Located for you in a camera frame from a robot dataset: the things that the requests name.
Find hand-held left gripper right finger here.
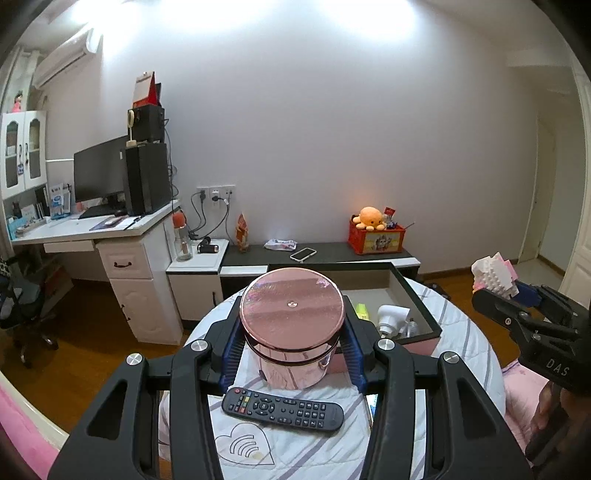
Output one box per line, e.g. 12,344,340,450
338,304,539,480

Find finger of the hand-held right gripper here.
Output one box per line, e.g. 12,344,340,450
510,279,580,320
471,287,583,343

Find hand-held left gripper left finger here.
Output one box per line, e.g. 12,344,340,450
46,295,246,480

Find pink white block toy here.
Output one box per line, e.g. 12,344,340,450
470,251,521,297

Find rose gold metal canister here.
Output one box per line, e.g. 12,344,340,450
239,270,347,389

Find pink box with black rim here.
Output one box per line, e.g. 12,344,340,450
267,260,443,371

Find person's right hand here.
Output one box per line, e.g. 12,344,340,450
529,382,568,435

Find pink pillow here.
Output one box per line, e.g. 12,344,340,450
501,360,555,455

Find black remote control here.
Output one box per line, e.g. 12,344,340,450
221,386,345,435

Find white side cabinet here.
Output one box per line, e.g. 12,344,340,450
165,239,230,325

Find white door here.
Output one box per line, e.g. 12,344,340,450
518,114,556,265

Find black low bench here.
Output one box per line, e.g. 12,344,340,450
220,240,422,283

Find red printed crate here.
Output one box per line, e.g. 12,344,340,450
348,219,406,256

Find red snack packet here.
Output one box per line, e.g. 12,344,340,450
235,212,250,254

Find white desk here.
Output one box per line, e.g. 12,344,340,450
11,198,184,345

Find glass bottle with red cap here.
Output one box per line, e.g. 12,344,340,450
172,209,194,262

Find orange octopus plush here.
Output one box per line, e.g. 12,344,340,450
349,206,388,232

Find black computer tower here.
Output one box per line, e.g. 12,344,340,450
124,141,172,217

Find black keyboard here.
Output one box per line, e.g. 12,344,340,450
78,205,117,220

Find black office chair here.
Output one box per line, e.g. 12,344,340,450
0,256,59,366

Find pink blanket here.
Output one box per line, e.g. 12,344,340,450
0,381,71,480

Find black computer monitor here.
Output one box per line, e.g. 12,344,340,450
73,136,130,209

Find blue white boxes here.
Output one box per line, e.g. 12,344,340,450
48,182,73,220

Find black speaker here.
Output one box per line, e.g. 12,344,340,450
133,104,166,143

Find red desk calendar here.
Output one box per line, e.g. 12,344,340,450
133,71,162,110

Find white glass door cabinet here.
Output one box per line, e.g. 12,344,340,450
0,109,50,200

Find white air conditioner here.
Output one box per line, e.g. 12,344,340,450
31,33,103,89

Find black power cables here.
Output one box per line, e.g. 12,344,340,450
188,193,232,241

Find white wall outlets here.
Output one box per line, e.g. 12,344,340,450
196,185,236,204

